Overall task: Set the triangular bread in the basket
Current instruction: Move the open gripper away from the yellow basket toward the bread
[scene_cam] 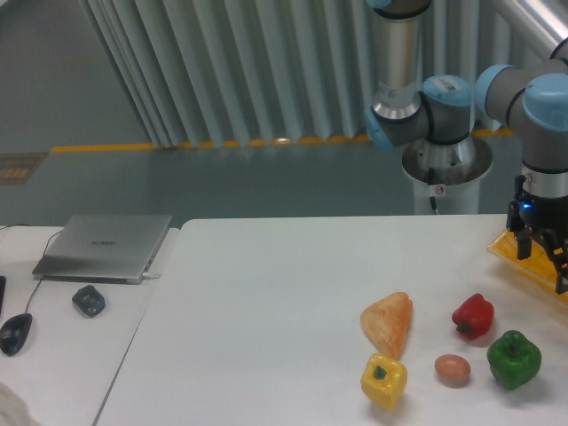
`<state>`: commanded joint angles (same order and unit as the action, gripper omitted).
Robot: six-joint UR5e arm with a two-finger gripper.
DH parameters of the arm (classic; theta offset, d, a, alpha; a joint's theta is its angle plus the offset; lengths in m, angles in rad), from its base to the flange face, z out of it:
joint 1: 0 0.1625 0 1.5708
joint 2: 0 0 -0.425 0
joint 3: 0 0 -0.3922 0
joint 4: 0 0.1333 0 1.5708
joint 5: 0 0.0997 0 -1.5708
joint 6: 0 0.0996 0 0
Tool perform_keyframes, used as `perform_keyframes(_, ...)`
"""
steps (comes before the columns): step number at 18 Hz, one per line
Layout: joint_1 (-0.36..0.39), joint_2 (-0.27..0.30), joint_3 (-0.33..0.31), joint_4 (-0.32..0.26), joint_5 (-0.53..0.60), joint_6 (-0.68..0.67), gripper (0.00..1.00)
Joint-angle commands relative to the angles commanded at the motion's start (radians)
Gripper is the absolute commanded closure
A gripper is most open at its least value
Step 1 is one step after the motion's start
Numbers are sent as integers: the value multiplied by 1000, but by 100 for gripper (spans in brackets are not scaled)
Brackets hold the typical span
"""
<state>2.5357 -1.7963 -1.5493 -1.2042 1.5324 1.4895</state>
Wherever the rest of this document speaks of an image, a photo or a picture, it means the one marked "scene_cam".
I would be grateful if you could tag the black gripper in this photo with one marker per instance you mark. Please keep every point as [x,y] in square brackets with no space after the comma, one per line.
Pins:
[533,210]

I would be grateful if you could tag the triangular orange bread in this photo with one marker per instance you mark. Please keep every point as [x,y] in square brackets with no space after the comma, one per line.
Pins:
[386,323]

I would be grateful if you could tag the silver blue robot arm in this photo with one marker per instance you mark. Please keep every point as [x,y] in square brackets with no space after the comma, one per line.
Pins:
[433,119]

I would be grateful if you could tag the yellow plastic basket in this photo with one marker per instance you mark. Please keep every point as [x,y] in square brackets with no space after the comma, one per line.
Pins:
[537,268]

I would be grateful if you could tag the red bell pepper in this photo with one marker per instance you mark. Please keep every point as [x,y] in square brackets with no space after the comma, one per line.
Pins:
[474,317]

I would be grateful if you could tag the green bell pepper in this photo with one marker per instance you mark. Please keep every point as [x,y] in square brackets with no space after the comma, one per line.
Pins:
[513,360]

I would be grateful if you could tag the brown egg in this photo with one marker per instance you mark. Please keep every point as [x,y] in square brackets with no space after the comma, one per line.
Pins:
[453,370]

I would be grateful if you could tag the yellow bell pepper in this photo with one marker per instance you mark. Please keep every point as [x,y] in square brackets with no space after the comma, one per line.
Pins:
[384,381]

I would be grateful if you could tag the silver laptop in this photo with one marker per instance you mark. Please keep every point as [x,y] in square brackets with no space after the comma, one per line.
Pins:
[104,248]

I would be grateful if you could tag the black power adapter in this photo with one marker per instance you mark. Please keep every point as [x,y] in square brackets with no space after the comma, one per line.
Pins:
[89,301]

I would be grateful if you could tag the black computer mouse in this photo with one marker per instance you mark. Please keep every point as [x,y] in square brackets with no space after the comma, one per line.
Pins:
[14,333]

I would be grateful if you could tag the black phone edge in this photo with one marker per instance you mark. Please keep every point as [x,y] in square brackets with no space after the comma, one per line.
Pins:
[3,282]

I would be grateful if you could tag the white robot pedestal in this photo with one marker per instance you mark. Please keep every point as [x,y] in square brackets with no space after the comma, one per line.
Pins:
[447,186]

